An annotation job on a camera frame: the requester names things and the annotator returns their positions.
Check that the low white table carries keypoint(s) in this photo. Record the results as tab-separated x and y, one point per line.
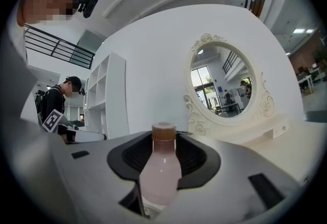
89	136

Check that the black head-worn camera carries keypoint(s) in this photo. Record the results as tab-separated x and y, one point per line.
90	3

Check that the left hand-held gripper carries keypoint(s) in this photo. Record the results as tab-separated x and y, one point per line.
53	121

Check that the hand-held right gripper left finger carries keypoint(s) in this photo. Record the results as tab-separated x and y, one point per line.
102	179

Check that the white cubby shelf unit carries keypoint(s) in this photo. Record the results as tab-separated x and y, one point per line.
112	95

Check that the small pink container brown cap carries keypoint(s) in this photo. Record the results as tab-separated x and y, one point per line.
161	174

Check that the white background table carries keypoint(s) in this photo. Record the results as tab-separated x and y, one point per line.
305	78

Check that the rectangular ceiling light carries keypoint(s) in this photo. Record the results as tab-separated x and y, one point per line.
299	31

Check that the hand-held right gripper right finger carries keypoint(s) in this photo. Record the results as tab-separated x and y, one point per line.
224	167

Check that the black balcony railing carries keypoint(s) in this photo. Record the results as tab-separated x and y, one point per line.
58	48

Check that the ornate white oval mirror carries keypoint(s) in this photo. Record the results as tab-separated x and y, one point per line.
265	105

